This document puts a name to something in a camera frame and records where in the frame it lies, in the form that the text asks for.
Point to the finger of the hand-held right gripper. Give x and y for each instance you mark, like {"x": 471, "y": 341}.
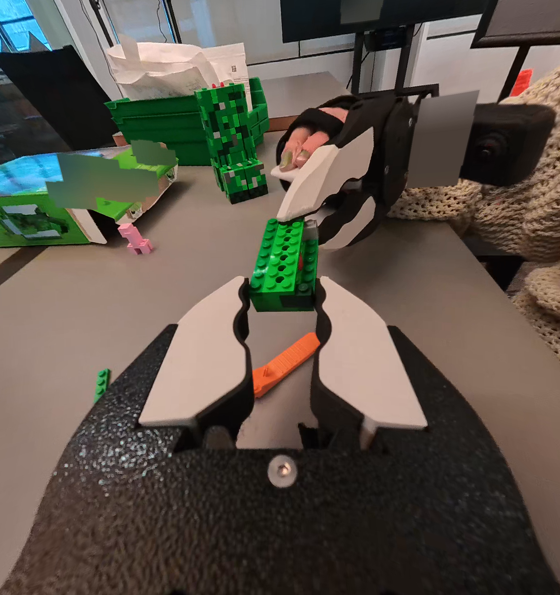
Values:
{"x": 363, "y": 211}
{"x": 326, "y": 176}

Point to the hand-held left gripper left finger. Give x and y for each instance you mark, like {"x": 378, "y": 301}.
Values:
{"x": 201, "y": 362}

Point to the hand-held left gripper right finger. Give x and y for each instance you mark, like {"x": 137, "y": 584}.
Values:
{"x": 368, "y": 367}

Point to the green lego plate with holes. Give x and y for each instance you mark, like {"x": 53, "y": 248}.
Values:
{"x": 280, "y": 255}

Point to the green lego assembly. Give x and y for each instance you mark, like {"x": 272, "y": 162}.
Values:
{"x": 284, "y": 300}

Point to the person's right forearm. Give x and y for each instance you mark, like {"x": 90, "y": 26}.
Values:
{"x": 447, "y": 200}

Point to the narrow green lego plate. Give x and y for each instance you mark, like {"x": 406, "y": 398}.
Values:
{"x": 102, "y": 386}

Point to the green lego creeper model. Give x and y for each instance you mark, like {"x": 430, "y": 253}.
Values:
{"x": 231, "y": 139}

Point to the pink lego pig figure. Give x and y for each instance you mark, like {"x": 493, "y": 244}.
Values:
{"x": 136, "y": 239}

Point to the green lego box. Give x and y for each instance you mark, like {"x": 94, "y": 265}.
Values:
{"x": 10, "y": 223}

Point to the person's right hand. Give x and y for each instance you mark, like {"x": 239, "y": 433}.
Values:
{"x": 303, "y": 144}

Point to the black tv stand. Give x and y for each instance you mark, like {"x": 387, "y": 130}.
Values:
{"x": 403, "y": 60}

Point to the orange brick separator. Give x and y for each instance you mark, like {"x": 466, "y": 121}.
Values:
{"x": 284, "y": 362}

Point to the small orange object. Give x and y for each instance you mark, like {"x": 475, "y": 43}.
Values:
{"x": 523, "y": 82}

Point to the black tv screen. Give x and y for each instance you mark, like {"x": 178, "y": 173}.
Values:
{"x": 317, "y": 18}

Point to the black flag panel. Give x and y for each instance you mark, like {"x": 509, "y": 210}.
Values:
{"x": 522, "y": 21}

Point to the stack of green crates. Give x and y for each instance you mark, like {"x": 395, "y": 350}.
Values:
{"x": 159, "y": 121}

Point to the white paper bags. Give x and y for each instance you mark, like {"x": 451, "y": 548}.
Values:
{"x": 168, "y": 65}

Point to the person's cream knit sweater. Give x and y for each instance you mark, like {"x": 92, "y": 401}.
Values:
{"x": 549, "y": 288}

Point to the black light stand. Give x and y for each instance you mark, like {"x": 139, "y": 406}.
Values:
{"x": 102, "y": 23}
{"x": 170, "y": 21}

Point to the large grid window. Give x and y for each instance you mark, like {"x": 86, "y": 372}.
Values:
{"x": 10, "y": 23}

